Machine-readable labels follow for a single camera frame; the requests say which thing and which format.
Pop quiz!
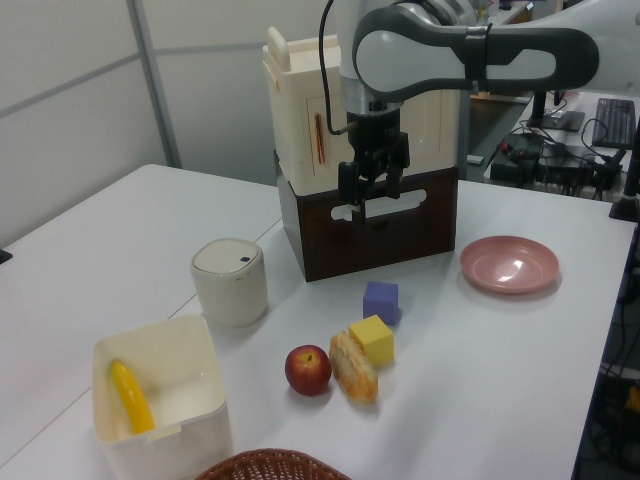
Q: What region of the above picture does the black electronics box with cables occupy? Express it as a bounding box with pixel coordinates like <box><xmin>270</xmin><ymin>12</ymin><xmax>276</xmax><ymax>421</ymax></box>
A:
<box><xmin>489</xmin><ymin>130</ymin><xmax>626</xmax><ymax>201</ymax></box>

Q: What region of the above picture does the cream toy cabinet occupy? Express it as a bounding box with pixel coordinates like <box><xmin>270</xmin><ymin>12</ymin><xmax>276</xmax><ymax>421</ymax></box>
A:
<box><xmin>262</xmin><ymin>26</ymin><xmax>459</xmax><ymax>194</ymax></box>

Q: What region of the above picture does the black monitor stand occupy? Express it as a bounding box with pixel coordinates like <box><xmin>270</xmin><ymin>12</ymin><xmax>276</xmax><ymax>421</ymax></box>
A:
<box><xmin>525</xmin><ymin>89</ymin><xmax>586</xmax><ymax>133</ymax></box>

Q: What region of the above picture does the dark brown wooden box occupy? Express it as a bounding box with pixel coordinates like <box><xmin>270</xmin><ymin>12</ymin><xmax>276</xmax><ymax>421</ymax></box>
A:
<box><xmin>273</xmin><ymin>149</ymin><xmax>460</xmax><ymax>283</ymax></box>

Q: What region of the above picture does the pink plate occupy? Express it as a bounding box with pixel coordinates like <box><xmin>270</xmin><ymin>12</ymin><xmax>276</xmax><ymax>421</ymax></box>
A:
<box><xmin>459</xmin><ymin>235</ymin><xmax>561</xmax><ymax>295</ymax></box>

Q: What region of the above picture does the red apple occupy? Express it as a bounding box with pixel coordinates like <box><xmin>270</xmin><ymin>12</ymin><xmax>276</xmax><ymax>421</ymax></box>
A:
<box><xmin>284</xmin><ymin>343</ymin><xmax>333</xmax><ymax>397</ymax></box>

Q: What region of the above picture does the yellow banana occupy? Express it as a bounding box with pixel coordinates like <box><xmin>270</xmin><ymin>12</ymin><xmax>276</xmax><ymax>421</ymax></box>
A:
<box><xmin>109</xmin><ymin>359</ymin><xmax>157</xmax><ymax>436</ymax></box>

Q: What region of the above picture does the bread loaf toy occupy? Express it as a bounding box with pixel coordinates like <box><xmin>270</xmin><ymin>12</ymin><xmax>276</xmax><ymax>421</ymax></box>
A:
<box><xmin>328</xmin><ymin>329</ymin><xmax>380</xmax><ymax>405</ymax></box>

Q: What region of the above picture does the black keyboard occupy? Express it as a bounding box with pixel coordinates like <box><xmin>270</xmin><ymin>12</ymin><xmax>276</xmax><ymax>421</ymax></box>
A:
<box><xmin>591</xmin><ymin>97</ymin><xmax>637</xmax><ymax>150</ymax></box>

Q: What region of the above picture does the cream lidded canister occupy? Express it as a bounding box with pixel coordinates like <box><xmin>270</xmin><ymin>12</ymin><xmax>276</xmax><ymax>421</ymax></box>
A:
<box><xmin>189</xmin><ymin>237</ymin><xmax>270</xmax><ymax>329</ymax></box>

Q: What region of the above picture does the white square plastic container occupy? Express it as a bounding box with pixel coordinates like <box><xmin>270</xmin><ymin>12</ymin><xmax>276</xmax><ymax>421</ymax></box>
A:
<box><xmin>91</xmin><ymin>313</ymin><xmax>235</xmax><ymax>480</ymax></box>

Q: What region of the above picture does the yellow foam cube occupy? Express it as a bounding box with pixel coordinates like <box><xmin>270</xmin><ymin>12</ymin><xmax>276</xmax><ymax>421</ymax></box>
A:
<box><xmin>347</xmin><ymin>314</ymin><xmax>396</xmax><ymax>366</ymax></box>

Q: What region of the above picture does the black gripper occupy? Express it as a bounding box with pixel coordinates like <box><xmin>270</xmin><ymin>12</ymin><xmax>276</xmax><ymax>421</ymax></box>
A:
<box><xmin>337</xmin><ymin>102</ymin><xmax>411</xmax><ymax>225</ymax></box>

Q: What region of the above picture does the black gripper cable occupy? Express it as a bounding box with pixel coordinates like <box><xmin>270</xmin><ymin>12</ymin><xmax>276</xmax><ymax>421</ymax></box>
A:
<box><xmin>318</xmin><ymin>0</ymin><xmax>352</xmax><ymax>136</ymax></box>

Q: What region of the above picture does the brown wicker basket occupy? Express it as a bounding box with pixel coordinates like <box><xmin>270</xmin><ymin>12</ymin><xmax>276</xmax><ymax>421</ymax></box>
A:
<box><xmin>193</xmin><ymin>448</ymin><xmax>353</xmax><ymax>480</ymax></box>

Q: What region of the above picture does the purple foam cube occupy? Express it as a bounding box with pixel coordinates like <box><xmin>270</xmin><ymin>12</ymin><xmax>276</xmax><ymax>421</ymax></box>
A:
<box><xmin>362</xmin><ymin>280</ymin><xmax>402</xmax><ymax>327</ymax></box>

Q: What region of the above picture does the black clamp mount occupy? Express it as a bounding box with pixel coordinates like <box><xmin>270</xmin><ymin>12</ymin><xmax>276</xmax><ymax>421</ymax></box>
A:
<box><xmin>608</xmin><ymin>132</ymin><xmax>640</xmax><ymax>224</ymax></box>

